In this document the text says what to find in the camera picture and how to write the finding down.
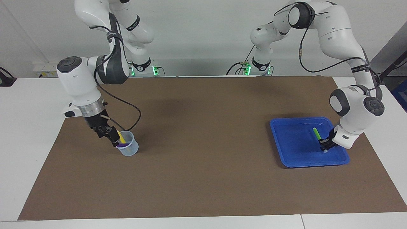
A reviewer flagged green marker pen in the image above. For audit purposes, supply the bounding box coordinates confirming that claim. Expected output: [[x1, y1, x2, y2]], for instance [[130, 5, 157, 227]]
[[313, 128, 328, 154]]

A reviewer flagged translucent plastic cup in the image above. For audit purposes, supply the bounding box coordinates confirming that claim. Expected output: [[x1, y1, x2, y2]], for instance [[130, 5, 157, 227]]
[[115, 130, 139, 156]]

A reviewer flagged blue plastic tray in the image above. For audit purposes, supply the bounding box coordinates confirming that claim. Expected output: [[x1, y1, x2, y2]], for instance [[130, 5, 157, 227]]
[[270, 117, 350, 168]]

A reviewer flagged white power strip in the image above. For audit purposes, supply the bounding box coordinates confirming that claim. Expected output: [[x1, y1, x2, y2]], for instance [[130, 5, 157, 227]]
[[32, 62, 64, 78]]

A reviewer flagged blue storage box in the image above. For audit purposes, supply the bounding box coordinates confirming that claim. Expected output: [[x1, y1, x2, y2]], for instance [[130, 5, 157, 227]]
[[391, 80, 407, 112]]

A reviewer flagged black stand pole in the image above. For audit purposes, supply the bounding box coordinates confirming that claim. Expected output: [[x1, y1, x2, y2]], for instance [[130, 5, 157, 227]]
[[377, 51, 407, 85]]

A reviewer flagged brown table mat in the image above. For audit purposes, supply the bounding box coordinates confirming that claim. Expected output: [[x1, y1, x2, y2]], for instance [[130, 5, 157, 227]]
[[17, 76, 407, 221]]

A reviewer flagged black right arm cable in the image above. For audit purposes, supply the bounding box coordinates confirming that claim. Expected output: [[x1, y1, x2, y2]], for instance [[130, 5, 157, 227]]
[[95, 76, 142, 131]]

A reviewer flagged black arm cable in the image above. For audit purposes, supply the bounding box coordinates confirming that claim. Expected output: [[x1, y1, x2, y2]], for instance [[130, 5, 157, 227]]
[[95, 76, 142, 131], [274, 2, 382, 96]]

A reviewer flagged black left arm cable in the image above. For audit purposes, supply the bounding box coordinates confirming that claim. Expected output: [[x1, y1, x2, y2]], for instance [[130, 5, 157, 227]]
[[274, 2, 382, 96]]

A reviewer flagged black clamp mount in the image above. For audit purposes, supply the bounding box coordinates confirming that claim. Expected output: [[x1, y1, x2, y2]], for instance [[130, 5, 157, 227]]
[[0, 67, 17, 87]]

